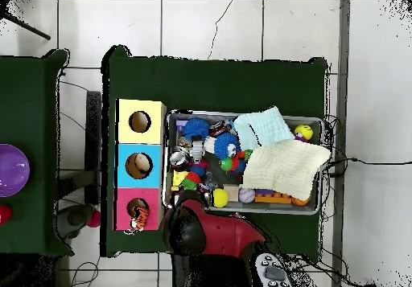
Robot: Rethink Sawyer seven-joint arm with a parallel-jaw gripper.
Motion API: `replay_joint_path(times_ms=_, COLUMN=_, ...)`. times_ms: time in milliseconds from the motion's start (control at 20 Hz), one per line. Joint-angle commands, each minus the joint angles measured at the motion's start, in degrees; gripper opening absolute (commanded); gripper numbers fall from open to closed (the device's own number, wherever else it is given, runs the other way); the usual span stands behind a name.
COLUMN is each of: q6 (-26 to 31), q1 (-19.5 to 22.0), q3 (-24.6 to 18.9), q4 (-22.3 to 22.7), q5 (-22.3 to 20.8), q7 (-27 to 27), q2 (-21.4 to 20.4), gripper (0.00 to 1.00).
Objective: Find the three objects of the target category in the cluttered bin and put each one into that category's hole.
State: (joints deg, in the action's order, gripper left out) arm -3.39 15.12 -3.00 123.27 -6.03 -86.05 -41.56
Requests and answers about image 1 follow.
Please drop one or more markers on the mint green knitted cloth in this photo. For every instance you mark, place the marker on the mint green knitted cloth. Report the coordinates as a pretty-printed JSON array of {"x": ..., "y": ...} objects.
[{"x": 267, "y": 127}]

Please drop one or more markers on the orange tiger striped plush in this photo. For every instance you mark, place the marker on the orange tiger striped plush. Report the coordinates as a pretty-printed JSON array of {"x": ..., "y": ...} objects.
[{"x": 140, "y": 218}]

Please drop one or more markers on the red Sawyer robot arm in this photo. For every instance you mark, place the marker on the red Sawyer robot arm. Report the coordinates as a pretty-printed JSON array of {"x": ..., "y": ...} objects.
[{"x": 225, "y": 232}]

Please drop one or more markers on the wooden box with three holes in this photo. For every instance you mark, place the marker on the wooden box with three holes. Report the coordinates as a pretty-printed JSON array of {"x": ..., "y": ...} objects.
[{"x": 124, "y": 132}]

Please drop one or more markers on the blue spiky toy with eyes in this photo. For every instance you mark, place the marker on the blue spiky toy with eyes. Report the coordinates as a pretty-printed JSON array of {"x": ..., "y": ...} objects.
[{"x": 225, "y": 144}]

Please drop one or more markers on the blue spiky ball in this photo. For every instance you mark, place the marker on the blue spiky ball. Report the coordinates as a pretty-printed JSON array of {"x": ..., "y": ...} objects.
[{"x": 196, "y": 128}]

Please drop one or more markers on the silver crushed can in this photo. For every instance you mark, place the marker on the silver crushed can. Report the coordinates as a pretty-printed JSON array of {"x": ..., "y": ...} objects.
[{"x": 178, "y": 159}]

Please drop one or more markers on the orange and green spiky toy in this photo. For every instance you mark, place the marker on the orange and green spiky toy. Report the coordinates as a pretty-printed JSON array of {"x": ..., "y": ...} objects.
[{"x": 191, "y": 179}]

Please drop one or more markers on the plain wooden block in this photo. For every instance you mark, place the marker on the plain wooden block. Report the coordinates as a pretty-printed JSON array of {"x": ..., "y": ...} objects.
[{"x": 231, "y": 193}]

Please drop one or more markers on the plain yellow ball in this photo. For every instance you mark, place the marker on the plain yellow ball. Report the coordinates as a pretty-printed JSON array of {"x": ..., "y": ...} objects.
[{"x": 220, "y": 198}]

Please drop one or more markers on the white baseball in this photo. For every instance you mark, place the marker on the white baseball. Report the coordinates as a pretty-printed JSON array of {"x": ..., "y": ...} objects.
[{"x": 247, "y": 195}]

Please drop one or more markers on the dark green table cloth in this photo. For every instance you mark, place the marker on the dark green table cloth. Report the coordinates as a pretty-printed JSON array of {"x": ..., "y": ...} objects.
[{"x": 219, "y": 84}]

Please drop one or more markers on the cream knitted cloth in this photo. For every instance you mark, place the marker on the cream knitted cloth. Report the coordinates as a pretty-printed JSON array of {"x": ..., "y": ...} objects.
[{"x": 286, "y": 168}]

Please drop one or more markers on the orange toy brick plate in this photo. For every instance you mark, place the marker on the orange toy brick plate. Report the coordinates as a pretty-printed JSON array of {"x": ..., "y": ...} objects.
[{"x": 273, "y": 199}]

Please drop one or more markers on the yellow smiley face ball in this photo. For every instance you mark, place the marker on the yellow smiley face ball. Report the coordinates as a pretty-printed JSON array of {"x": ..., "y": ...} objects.
[{"x": 303, "y": 132}]

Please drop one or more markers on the small red ball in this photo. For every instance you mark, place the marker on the small red ball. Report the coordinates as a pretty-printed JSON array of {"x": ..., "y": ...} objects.
[{"x": 94, "y": 219}]

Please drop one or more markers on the side table with green cloth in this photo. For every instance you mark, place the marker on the side table with green cloth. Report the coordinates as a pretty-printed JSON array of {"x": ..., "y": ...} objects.
[{"x": 29, "y": 107}]

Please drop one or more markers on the purple bowl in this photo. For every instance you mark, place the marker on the purple bowl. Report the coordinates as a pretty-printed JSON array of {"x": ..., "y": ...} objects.
[{"x": 13, "y": 171}]

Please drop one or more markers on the red round object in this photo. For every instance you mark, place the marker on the red round object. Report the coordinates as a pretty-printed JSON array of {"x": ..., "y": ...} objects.
[{"x": 4, "y": 214}]

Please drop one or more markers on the black tripod leg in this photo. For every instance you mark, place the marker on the black tripod leg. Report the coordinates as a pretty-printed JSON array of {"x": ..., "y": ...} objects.
[{"x": 29, "y": 28}]

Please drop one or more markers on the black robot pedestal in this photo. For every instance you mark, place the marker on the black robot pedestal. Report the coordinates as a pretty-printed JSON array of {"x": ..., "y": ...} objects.
[{"x": 206, "y": 274}]

